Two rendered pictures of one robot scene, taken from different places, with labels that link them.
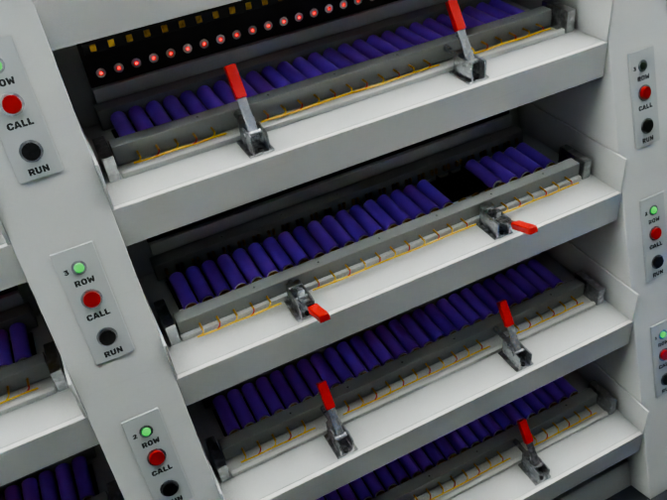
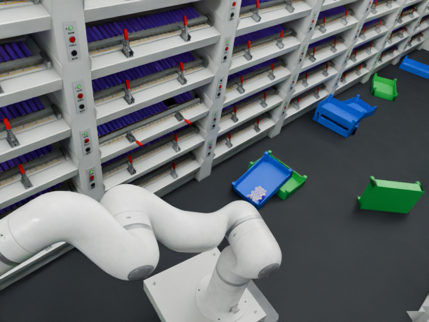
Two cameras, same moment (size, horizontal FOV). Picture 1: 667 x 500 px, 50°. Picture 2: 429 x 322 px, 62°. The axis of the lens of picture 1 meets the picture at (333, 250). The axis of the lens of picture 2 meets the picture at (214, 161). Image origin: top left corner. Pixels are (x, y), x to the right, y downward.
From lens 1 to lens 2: 0.84 m
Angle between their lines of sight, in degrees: 35
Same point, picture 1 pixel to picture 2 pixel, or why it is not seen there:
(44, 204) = (81, 118)
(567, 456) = (182, 172)
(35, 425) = (63, 170)
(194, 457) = (99, 177)
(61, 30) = (93, 76)
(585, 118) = (204, 88)
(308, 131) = (142, 96)
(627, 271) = (206, 128)
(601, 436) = (191, 166)
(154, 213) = (104, 119)
